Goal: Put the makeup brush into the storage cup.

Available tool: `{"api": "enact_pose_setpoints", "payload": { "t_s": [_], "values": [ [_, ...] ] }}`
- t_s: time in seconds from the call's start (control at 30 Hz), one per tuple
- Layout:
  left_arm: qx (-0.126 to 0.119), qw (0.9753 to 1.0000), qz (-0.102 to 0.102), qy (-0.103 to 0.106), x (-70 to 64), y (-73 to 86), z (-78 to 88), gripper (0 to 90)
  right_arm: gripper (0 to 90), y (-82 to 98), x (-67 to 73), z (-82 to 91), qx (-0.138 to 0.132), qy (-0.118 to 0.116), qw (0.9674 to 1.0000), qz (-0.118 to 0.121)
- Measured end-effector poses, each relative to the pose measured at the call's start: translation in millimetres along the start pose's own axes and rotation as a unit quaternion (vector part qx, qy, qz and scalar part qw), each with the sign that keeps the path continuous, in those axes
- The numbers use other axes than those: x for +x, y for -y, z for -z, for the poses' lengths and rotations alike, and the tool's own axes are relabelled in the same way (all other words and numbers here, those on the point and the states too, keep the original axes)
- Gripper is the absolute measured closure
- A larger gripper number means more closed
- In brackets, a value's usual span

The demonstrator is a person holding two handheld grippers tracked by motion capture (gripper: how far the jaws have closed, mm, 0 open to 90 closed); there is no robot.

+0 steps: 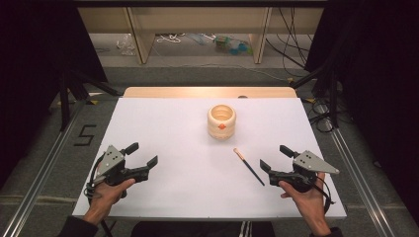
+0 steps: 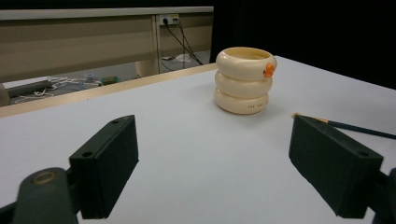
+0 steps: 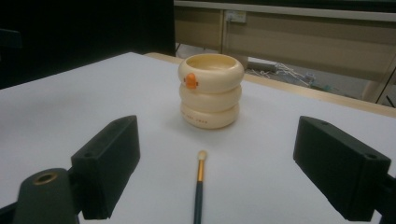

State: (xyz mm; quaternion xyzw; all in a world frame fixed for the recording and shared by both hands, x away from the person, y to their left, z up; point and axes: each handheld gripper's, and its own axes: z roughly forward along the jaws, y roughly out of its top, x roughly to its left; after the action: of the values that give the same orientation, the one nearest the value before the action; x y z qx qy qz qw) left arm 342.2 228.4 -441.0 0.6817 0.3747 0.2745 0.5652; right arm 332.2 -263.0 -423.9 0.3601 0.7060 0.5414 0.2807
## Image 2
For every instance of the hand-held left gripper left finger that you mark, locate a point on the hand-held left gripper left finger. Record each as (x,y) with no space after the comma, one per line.
(106,165)

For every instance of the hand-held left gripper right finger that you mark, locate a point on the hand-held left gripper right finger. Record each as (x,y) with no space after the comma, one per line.
(333,165)

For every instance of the dark pencil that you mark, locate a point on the dark pencil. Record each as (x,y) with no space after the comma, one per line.
(358,129)

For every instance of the cream ringed pen holder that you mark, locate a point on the cream ringed pen holder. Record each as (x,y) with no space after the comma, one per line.
(239,87)

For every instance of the green plastic item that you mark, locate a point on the green plastic item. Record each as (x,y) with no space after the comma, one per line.
(110,80)

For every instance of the small white box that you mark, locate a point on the small white box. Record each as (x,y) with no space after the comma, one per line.
(90,77)

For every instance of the grey tube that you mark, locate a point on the grey tube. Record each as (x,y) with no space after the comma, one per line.
(28,88)

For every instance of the beige wooden desk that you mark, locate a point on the beige wooden desk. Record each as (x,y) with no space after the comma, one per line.
(77,46)

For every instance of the white crumpled paper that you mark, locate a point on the white crumpled paper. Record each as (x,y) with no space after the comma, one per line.
(183,58)

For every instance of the white wall socket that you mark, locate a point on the white wall socket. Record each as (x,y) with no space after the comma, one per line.
(168,19)

